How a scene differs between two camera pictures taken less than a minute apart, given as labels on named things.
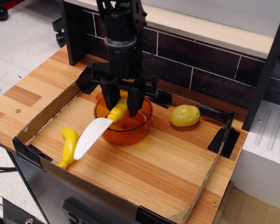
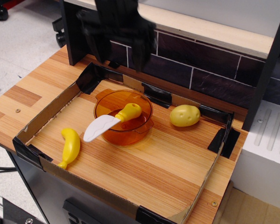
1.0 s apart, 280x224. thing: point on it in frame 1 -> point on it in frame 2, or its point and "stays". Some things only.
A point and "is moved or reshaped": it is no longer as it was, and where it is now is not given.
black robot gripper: (125, 65) -> (122, 19)
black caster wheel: (1, 13) stays
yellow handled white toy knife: (92, 132) is moved or reshaped
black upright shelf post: (75, 33) stays
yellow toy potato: (185, 115) stays
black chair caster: (58, 26) stays
